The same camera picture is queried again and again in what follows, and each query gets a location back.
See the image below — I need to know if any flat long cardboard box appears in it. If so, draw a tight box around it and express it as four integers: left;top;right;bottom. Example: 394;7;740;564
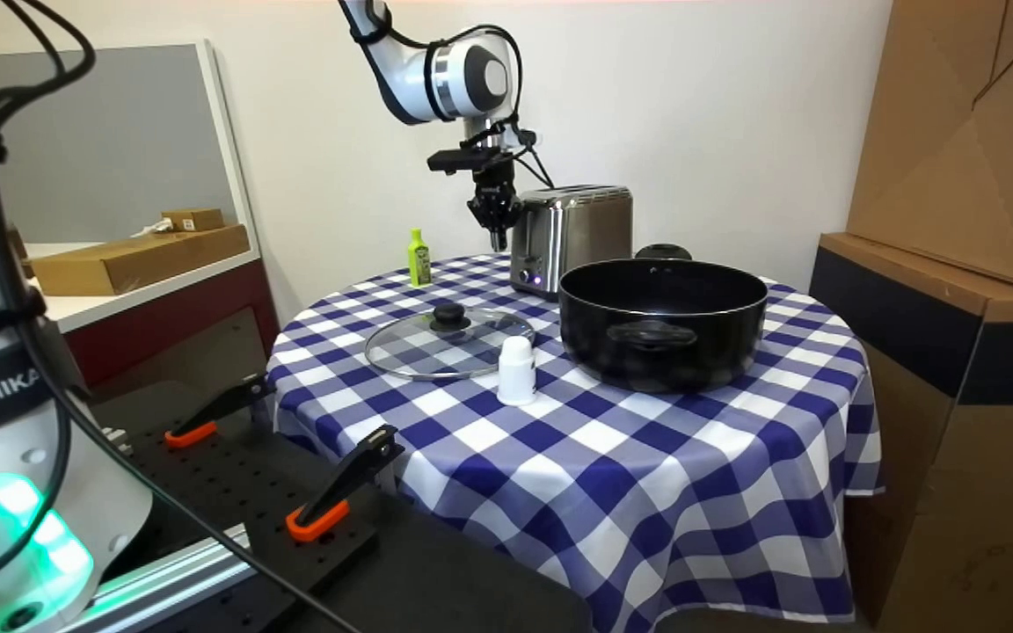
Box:
29;223;251;298

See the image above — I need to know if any black cable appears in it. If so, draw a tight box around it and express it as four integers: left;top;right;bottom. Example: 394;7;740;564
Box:
27;325;365;633

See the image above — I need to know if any black clamp with orange handle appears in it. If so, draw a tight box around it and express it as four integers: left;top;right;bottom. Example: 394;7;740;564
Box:
163;372;275;450
285;424;405;543

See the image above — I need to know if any small cardboard box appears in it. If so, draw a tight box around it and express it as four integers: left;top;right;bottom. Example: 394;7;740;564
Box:
161;207;227;234

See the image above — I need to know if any small green bottle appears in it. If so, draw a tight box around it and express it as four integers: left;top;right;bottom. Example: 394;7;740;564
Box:
406;228;434;288

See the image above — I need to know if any silver toaster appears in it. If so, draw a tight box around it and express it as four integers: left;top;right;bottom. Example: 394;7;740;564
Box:
508;184;635;302

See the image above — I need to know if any grey partition panel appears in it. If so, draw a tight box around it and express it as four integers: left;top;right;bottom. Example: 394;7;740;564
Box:
0;39;262;258

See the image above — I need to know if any white plastic bottle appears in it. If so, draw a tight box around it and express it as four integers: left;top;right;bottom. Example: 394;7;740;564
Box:
496;334;538;408

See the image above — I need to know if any glass pot lid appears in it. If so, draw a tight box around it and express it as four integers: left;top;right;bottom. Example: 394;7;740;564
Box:
363;303;536;382

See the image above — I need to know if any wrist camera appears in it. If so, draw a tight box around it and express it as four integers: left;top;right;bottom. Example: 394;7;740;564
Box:
426;146;518;175

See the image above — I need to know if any cardboard box with black band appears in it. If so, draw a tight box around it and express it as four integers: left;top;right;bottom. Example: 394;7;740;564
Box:
809;232;1013;633

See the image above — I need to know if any large cardboard box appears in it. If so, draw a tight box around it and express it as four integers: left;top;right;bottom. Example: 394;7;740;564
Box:
846;0;1013;292

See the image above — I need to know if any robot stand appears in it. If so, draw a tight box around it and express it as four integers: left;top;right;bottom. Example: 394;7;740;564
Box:
56;385;597;633

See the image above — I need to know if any white and red cabinet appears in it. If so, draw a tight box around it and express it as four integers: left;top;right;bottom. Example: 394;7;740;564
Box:
25;250;282;392

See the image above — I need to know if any blue white checkered tablecloth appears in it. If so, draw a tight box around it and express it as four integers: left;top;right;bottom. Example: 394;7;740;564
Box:
266;252;885;626

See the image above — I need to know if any black cooking pot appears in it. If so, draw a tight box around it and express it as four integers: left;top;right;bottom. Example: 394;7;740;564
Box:
557;243;770;395

